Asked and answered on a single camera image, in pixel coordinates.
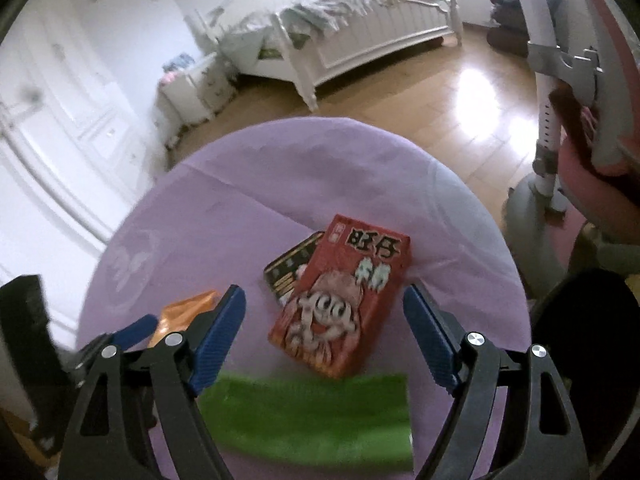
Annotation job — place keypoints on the dark printed box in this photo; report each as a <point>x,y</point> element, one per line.
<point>290,270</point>

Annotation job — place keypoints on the white nightstand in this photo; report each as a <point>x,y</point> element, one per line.
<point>195,92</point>

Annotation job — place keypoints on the long green snack packet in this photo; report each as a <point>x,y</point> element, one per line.
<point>310,420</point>

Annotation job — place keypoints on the purple tablecloth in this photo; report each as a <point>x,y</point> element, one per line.
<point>350,185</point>

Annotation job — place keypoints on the items on nightstand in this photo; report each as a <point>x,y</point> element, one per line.
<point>176,66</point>

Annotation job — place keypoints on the red cartoon printed box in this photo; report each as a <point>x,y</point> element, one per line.
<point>340,305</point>

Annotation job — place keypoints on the orange snack packet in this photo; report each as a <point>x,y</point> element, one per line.
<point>182,310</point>

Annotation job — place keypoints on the white wardrobe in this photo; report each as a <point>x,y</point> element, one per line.
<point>60,135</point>

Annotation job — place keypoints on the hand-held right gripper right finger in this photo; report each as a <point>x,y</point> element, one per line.
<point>430,340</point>

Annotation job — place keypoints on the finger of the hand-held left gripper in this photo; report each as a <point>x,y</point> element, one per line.
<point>137,327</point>

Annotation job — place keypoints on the white bed with bedding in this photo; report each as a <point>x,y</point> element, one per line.
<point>360,25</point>

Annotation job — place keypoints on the dark sofa with clothes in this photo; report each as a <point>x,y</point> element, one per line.
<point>507,20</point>

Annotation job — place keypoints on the pink and grey chair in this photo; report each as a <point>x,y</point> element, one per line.
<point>600,85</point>

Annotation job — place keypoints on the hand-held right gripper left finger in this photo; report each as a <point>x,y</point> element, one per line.
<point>220,340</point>

